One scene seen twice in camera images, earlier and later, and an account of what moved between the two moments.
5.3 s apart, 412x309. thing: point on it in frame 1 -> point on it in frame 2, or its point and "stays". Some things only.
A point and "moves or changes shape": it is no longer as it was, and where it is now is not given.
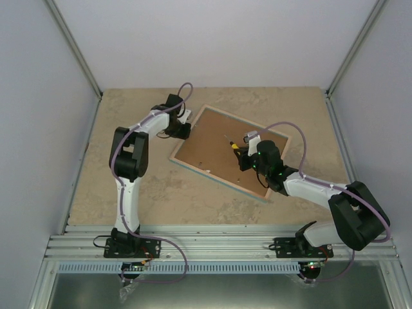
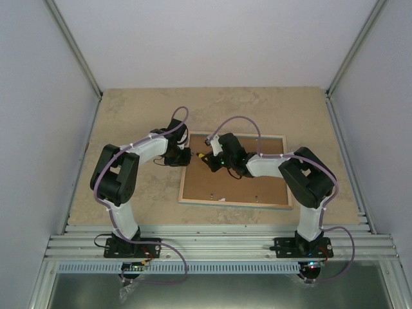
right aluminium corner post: x=355 y=47 stays
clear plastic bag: x=125 y=290 stays
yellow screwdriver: x=233 y=145 moves or changes shape
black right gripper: x=243 y=158 -> x=211 y=162
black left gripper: x=184 y=134 -> x=184 y=163
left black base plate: x=132 y=248 stays
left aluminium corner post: x=66 y=32 stays
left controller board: x=132 y=266 stays
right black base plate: x=299 y=248 stays
